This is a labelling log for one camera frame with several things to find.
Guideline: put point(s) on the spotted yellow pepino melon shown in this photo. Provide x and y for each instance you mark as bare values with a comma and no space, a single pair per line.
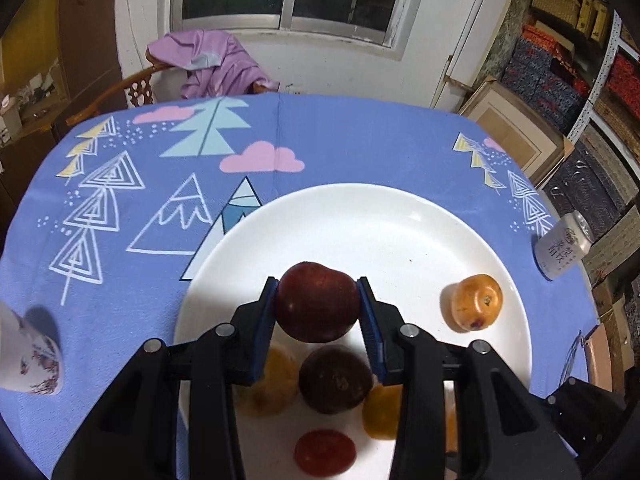
475,302

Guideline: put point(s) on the white paper cup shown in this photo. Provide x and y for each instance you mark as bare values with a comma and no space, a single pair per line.
25,360

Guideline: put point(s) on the low wooden cabinet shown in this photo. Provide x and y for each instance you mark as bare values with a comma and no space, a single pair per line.
30,155

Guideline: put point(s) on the dark red plum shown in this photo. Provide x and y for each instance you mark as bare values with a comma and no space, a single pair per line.
317,305

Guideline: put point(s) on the white panel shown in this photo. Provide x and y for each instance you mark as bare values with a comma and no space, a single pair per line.
470,45

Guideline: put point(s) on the yellow-orange mandarin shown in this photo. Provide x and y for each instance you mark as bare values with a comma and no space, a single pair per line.
380,415

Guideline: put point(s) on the brown leather pouch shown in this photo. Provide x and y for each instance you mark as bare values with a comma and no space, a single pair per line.
597,355

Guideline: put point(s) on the shelf of patterned boxes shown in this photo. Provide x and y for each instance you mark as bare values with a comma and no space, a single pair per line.
545,85

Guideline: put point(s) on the wooden picture frame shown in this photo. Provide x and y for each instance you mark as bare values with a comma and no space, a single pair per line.
505,125

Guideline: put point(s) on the red tomato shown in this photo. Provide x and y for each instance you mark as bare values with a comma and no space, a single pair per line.
325,452

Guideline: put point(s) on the yellow-green mandarin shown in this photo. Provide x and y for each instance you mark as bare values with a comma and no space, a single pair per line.
280,385

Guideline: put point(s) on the green textured panel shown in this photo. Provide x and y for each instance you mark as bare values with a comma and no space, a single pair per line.
510,30

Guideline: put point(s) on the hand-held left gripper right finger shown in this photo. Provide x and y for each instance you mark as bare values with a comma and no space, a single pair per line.
372,345

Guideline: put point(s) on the wooden armchair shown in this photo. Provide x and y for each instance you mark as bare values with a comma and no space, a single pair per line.
140,91

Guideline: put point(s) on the tall wooden glass cabinet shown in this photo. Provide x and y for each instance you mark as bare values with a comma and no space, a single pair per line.
90,35

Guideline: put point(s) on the orange mandarin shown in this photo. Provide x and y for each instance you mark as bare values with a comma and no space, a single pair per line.
451,425

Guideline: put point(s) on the purple cloth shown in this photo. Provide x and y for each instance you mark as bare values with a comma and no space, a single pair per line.
215,50

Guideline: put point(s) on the white drink can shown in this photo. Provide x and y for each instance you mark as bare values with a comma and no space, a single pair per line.
560,250

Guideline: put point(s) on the wrinkled purple passion fruit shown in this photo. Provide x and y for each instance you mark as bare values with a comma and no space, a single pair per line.
335,380

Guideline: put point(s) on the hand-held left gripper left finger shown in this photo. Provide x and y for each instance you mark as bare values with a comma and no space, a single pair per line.
265,340

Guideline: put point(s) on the white metal shelf rack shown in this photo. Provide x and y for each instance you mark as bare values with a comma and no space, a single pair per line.
597,75

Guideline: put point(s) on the white plate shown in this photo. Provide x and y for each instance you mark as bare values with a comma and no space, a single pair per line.
375,230

